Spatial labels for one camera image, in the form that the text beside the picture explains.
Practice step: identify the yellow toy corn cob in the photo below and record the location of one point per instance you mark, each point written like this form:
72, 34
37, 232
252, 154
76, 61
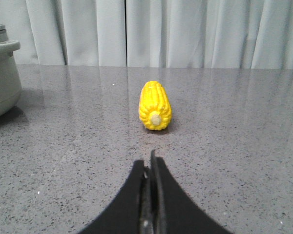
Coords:
155, 111

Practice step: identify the pale green electric pot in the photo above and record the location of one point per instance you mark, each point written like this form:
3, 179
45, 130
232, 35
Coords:
10, 84

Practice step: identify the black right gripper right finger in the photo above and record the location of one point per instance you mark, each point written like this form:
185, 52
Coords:
175, 212

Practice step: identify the white pleated curtain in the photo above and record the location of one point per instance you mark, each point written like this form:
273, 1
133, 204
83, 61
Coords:
255, 34

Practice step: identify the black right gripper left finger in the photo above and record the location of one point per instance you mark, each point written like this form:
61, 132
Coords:
122, 215

